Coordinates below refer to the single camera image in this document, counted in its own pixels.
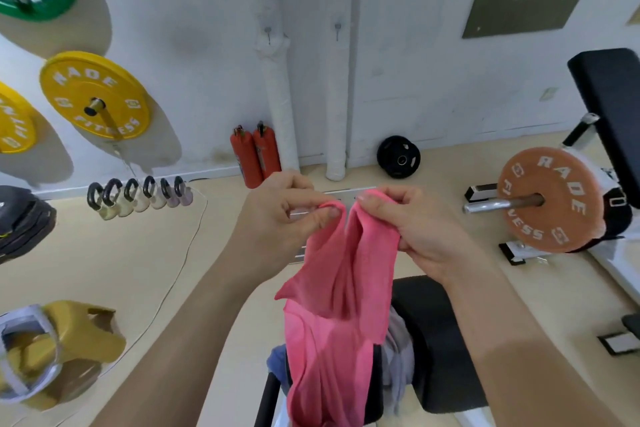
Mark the person's right hand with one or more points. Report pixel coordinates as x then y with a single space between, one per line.
435 236

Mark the person's left hand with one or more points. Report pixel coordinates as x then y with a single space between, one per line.
265 231

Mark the person's right thumb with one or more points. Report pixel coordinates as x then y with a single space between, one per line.
377 206

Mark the person's left thumb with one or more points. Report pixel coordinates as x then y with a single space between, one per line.
320 219

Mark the pink towel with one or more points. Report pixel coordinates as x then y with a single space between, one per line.
335 301

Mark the person's left forearm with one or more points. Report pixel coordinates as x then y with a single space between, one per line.
185 346

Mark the person's right forearm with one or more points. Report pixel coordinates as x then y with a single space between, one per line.
520 346

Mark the black weight plate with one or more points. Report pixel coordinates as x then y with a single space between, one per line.
398 156

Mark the red fire extinguisher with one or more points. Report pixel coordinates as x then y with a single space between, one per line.
246 156
267 151

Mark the white wrapped pipe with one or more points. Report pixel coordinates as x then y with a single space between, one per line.
277 91
340 91

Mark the black bench seat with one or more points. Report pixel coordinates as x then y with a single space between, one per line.
440 341

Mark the blue cloth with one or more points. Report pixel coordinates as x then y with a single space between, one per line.
279 364

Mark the grey cloth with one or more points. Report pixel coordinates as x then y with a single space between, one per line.
400 356

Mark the orange weight plate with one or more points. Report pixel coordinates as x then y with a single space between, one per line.
550 201

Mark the row of grey kettlebells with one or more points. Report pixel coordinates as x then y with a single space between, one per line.
140 194

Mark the black padded backrest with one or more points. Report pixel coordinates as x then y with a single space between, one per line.
610 91

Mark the gold kettlebell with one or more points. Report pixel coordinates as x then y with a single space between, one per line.
70 346

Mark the large yellow weight plate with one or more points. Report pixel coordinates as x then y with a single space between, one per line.
75 81

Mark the stack of black weight plates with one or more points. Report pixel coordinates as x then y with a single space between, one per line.
22 221

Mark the small yellow weight plate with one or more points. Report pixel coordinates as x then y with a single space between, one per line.
12 121

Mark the metal wall hook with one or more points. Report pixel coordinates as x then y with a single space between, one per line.
268 34
338 31

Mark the white wall outlet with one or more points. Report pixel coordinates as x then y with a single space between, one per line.
548 94

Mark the white weight machine frame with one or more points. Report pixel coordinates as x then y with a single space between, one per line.
615 261

